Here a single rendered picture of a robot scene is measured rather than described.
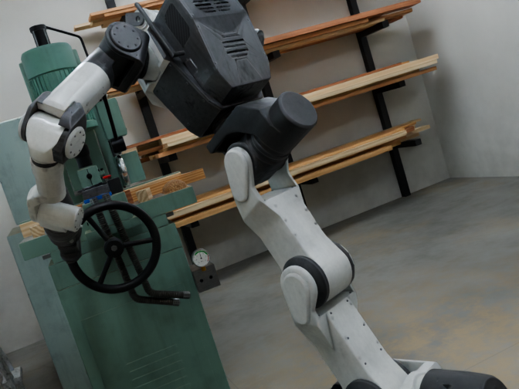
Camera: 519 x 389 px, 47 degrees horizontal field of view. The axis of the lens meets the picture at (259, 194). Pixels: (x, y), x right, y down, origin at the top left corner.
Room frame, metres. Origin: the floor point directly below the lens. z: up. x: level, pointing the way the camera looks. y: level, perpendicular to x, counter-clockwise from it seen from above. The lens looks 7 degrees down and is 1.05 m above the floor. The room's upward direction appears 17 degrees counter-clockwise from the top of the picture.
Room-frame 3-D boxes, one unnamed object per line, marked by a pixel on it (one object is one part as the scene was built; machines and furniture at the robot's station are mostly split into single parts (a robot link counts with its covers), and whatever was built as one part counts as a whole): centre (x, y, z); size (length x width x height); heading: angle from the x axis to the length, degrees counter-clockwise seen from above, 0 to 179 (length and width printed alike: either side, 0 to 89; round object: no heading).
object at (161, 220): (2.09, 0.55, 0.82); 0.40 x 0.21 x 0.04; 105
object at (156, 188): (2.18, 0.46, 0.92); 0.59 x 0.02 x 0.04; 105
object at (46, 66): (2.15, 0.56, 1.35); 0.18 x 0.18 x 0.31
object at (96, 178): (2.17, 0.57, 1.03); 0.14 x 0.07 x 0.09; 15
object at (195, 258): (2.01, 0.26, 0.65); 0.06 x 0.04 x 0.08; 105
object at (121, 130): (2.40, 0.47, 1.22); 0.09 x 0.08 x 0.15; 15
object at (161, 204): (2.05, 0.52, 0.87); 0.61 x 0.30 x 0.06; 105
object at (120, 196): (1.97, 0.50, 0.91); 0.15 x 0.14 x 0.09; 105
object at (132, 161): (2.37, 0.46, 1.02); 0.09 x 0.07 x 0.12; 105
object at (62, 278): (2.27, 0.60, 0.76); 0.57 x 0.45 x 0.09; 15
